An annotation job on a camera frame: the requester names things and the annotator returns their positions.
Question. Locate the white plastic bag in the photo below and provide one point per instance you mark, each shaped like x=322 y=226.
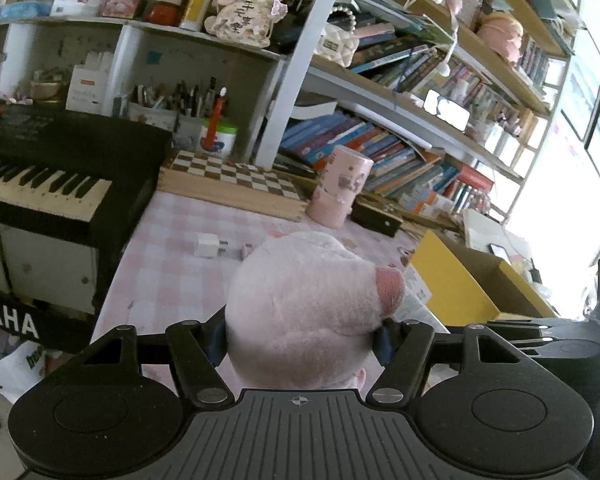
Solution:
x=10 y=375

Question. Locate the row of books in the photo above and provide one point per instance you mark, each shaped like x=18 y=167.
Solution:
x=360 y=140
x=405 y=60

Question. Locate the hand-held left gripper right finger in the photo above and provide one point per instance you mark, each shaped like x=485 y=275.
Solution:
x=386 y=342

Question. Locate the black keyboard bag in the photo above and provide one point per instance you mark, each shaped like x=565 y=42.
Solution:
x=55 y=332

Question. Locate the pile of printed papers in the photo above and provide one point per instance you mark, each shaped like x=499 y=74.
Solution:
x=480 y=230

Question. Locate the white yellow bottle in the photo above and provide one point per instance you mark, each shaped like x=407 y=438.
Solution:
x=197 y=7

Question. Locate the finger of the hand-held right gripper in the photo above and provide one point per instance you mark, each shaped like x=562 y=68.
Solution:
x=520 y=325
x=532 y=346

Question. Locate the white leaflet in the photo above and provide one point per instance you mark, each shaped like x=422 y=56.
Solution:
x=415 y=300

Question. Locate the red pen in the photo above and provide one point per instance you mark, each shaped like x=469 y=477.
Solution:
x=216 y=115

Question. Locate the white box red stripe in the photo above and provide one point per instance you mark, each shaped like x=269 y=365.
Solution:
x=87 y=92

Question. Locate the pink plush pig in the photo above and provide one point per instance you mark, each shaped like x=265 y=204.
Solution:
x=300 y=305

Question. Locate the yellow cardboard box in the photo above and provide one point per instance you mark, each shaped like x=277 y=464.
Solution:
x=440 y=280

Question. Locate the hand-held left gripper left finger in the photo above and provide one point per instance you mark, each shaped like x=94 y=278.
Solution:
x=217 y=342

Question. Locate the white charger plug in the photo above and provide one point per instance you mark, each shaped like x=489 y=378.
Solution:
x=207 y=247

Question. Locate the black electronic keyboard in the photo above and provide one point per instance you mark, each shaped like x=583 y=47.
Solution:
x=80 y=145

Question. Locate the white-framed wooden bookshelf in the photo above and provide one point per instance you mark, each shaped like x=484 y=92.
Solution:
x=320 y=20

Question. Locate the glossy black rectangular device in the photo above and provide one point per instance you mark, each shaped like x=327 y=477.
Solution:
x=445 y=110

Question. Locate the pink round plush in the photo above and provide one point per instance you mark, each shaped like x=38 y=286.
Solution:
x=500 y=35

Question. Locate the pink checked tablecloth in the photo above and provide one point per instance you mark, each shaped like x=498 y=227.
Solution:
x=170 y=260

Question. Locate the dark rectangular case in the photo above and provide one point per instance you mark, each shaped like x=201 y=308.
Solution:
x=380 y=220

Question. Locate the white quilted pearl handbag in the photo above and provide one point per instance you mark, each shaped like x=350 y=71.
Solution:
x=337 y=42

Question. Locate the red round bottle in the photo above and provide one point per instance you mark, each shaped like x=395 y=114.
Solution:
x=164 y=10

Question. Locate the white cabinet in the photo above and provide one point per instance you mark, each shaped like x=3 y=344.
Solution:
x=45 y=270

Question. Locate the pen holder with pens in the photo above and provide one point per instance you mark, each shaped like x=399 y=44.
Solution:
x=180 y=120

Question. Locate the pink printed cup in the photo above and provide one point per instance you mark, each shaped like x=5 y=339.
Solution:
x=337 y=185

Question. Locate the stack of red books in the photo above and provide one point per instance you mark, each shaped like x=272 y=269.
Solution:
x=475 y=180

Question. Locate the wooden chessboard box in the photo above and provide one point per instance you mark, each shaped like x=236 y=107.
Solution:
x=220 y=170

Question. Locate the white jar green lid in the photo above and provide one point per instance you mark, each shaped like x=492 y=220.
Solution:
x=222 y=140

